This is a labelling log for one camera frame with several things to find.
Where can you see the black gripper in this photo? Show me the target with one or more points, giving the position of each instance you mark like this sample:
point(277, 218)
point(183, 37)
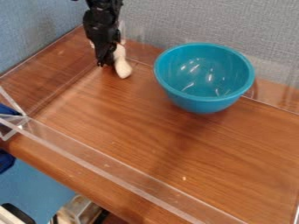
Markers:
point(101, 23)

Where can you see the white and brown toy mushroom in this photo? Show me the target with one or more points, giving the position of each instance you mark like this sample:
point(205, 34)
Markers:
point(121, 65)

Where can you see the blue plastic bowl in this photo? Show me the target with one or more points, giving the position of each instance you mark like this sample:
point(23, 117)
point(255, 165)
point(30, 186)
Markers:
point(203, 76)

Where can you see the clear acrylic barrier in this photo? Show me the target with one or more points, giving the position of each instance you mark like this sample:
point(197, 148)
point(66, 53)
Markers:
point(155, 164)

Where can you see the blue clamp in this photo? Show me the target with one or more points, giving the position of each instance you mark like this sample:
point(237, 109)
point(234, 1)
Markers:
point(7, 158)

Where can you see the black and white object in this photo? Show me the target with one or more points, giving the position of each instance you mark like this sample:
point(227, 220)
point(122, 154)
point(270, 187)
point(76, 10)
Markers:
point(11, 215)

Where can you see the metal frame under table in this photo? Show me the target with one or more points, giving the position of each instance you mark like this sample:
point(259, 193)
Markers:
point(79, 211)

